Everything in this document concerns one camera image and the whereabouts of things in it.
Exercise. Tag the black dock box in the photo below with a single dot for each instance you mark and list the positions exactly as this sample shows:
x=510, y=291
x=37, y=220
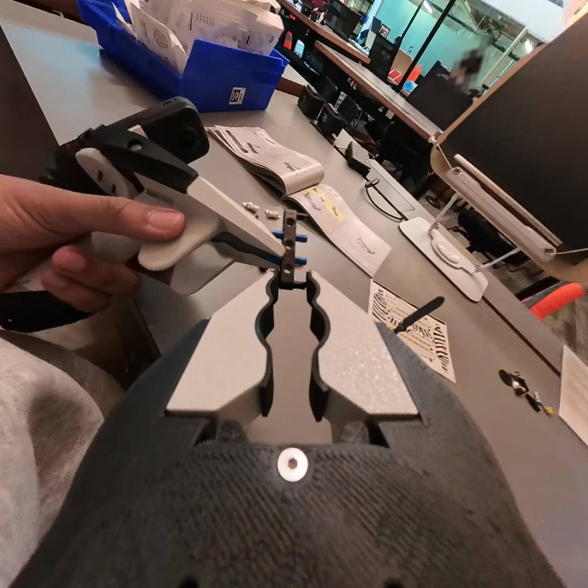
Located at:
x=358, y=158

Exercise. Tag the blue plastic storage bin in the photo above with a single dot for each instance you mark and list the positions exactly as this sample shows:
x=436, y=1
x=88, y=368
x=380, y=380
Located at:
x=220, y=78

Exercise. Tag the orange chair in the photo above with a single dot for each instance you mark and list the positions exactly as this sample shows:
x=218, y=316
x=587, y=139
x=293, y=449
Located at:
x=556, y=298

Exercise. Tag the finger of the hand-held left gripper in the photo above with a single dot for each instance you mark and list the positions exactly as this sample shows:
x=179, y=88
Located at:
x=229, y=216
x=252, y=256

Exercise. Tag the printed paper sheet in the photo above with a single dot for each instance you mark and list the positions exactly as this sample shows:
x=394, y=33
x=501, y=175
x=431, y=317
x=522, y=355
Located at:
x=574, y=395

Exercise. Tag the zebra striped sticker sheet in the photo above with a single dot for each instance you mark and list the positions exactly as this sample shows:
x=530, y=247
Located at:
x=422, y=349

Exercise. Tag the person's left hand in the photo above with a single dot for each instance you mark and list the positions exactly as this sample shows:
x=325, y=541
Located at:
x=69, y=216

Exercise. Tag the small lego rotor assembly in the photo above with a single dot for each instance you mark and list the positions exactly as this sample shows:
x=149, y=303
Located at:
x=519, y=381

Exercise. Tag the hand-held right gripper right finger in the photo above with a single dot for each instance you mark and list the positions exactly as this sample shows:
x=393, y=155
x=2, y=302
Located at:
x=367, y=367

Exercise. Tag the lego instruction booklet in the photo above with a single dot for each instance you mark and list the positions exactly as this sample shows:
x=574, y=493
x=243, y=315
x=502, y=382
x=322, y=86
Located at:
x=298, y=174

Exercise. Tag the white monitor stand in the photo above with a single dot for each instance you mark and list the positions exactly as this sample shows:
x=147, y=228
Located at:
x=441, y=252

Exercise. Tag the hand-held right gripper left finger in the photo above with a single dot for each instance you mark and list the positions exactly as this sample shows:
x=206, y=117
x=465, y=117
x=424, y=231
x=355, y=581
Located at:
x=216, y=367

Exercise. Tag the black lego beam blue pins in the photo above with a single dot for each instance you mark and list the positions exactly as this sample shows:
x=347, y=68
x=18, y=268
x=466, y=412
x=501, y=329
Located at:
x=288, y=243

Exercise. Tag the person's grey hoodie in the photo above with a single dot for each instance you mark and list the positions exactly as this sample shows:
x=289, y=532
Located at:
x=36, y=459

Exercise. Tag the pile of white paper bags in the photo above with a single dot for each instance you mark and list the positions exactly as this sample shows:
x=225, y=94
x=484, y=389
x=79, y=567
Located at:
x=206, y=23

